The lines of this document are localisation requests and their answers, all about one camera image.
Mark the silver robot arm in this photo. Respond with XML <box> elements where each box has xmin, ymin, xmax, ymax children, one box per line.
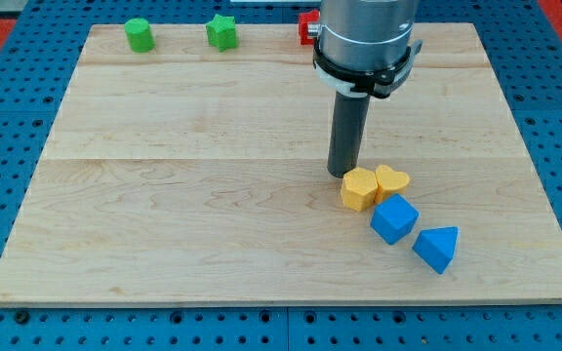
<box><xmin>306</xmin><ymin>0</ymin><xmax>422</xmax><ymax>98</ymax></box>

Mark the green star block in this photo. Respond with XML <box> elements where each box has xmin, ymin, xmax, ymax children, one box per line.
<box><xmin>205</xmin><ymin>14</ymin><xmax>239</xmax><ymax>52</ymax></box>

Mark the red star block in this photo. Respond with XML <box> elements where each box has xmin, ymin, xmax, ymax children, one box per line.
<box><xmin>298</xmin><ymin>9</ymin><xmax>320</xmax><ymax>45</ymax></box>

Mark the yellow hexagon block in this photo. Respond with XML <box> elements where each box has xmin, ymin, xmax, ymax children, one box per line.
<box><xmin>341</xmin><ymin>168</ymin><xmax>378</xmax><ymax>212</ymax></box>

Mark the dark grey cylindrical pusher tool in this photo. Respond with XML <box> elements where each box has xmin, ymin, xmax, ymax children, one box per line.
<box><xmin>327</xmin><ymin>93</ymin><xmax>370</xmax><ymax>178</ymax></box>

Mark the light wooden board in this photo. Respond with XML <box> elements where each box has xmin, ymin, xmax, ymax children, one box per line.
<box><xmin>0</xmin><ymin>23</ymin><xmax>562</xmax><ymax>308</ymax></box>

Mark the yellow heart block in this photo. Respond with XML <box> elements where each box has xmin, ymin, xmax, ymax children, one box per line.
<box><xmin>375</xmin><ymin>165</ymin><xmax>411</xmax><ymax>204</ymax></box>

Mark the blue cube block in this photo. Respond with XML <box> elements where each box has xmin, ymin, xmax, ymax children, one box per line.
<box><xmin>370</xmin><ymin>194</ymin><xmax>420</xmax><ymax>245</ymax></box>

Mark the blue triangular prism block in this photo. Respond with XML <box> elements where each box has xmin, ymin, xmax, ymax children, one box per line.
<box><xmin>413</xmin><ymin>226</ymin><xmax>459</xmax><ymax>274</ymax></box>

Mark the green cylinder block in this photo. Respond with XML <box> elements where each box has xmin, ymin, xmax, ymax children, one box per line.
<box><xmin>124</xmin><ymin>18</ymin><xmax>155</xmax><ymax>53</ymax></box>

